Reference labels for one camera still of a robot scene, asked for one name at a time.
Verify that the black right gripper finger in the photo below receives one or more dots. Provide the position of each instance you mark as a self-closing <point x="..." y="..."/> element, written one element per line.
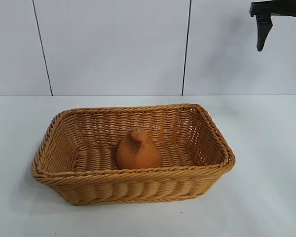
<point x="263" y="32"/>

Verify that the bumpy orange fruit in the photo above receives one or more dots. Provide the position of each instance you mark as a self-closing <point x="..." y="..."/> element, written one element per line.
<point x="138" y="155"/>

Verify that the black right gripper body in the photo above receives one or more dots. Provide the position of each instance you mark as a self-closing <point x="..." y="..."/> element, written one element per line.
<point x="278" y="10"/>

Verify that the tan woven wicker basket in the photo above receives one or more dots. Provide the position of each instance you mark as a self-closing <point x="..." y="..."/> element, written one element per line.
<point x="113" y="187"/>

